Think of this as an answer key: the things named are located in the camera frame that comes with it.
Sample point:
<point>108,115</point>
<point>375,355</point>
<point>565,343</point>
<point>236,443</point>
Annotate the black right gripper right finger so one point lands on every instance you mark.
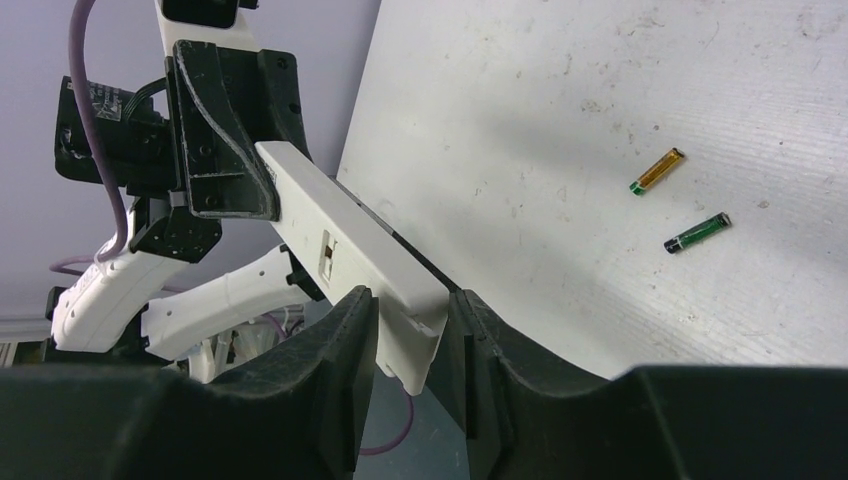
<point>528,414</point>

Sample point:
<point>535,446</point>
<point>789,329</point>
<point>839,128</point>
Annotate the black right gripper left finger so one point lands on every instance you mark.
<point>297,411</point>

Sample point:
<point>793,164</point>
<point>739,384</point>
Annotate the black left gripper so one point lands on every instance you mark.
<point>225,176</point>

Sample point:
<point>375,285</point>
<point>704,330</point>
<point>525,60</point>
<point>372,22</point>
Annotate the white remote control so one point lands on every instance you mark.
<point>341,247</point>

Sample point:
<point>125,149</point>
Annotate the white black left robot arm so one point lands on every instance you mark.
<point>124,308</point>

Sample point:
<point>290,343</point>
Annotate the green black AAA battery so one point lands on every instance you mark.
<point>698,233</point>

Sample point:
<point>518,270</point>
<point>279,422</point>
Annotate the gold AAA battery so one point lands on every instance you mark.
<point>662,167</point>

